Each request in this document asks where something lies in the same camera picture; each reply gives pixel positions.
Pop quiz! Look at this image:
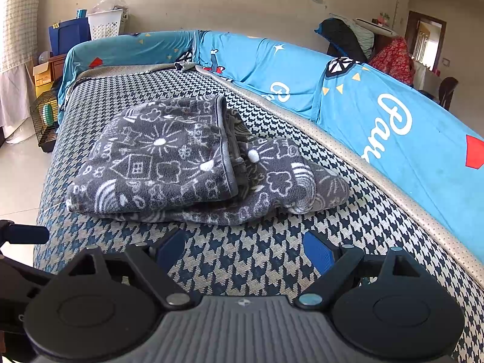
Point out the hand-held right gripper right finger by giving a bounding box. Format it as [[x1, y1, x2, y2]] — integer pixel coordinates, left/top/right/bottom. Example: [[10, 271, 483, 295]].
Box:
[[295, 230, 428, 309]]

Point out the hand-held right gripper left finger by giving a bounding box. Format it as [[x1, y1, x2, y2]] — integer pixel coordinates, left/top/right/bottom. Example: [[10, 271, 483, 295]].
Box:
[[57, 229, 201, 309]]

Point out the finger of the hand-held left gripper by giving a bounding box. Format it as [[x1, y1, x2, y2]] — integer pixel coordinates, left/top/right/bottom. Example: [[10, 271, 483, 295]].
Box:
[[0, 256, 51, 300], [0, 220, 51, 246]]

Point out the grey printed fleece garment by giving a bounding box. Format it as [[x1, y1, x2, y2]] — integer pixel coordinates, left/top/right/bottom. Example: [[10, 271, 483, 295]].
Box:
[[66, 96, 350, 224]]

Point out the houndstooth sofa seat cushion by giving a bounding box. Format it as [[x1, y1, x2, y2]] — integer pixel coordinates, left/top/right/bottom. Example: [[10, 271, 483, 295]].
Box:
[[32, 66, 484, 363]]

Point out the blue printed sofa cover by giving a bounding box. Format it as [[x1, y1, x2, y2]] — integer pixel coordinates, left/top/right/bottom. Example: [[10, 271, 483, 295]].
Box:
[[62, 29, 484, 265]]

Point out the yellow cardboard box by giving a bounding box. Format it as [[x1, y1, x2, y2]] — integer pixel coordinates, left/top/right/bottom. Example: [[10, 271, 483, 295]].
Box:
[[32, 60, 54, 98]]

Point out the brown wooden cabinet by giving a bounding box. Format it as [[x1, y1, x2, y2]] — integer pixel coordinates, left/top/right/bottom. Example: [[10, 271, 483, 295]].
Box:
[[49, 54, 69, 81]]

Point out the blue storage box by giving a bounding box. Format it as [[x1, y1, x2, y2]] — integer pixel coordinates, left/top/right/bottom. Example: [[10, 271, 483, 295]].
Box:
[[48, 18, 91, 57]]

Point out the red floral cloth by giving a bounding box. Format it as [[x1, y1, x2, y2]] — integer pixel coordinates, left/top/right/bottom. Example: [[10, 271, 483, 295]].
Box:
[[368, 38, 414, 86]]

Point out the dark wooden chair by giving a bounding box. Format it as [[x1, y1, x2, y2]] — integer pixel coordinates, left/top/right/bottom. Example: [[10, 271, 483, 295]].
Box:
[[439, 77, 459, 110]]

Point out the dark blue pillow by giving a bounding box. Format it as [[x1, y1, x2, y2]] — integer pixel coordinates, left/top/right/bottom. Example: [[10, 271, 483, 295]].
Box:
[[315, 17, 369, 63]]

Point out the checkered curtain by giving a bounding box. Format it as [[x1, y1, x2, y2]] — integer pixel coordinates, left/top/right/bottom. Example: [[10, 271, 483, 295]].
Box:
[[0, 0, 43, 73]]

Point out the grey-green cushion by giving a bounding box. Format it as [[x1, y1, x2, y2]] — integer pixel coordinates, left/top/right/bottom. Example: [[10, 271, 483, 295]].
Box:
[[350, 21, 375, 59]]

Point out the white laundry basket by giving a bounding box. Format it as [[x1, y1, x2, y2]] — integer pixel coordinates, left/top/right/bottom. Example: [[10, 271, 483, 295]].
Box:
[[87, 8, 125, 41]]

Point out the clear plastic bag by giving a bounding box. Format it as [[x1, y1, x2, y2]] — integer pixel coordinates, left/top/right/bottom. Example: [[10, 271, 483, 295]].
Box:
[[91, 0, 130, 15]]

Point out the wire pet cage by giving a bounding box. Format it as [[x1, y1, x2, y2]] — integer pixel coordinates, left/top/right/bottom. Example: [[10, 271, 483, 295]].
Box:
[[29, 91, 62, 154]]

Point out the dim wooden door frame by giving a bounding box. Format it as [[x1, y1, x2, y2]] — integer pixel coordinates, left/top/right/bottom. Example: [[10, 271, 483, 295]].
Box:
[[404, 11, 447, 72]]

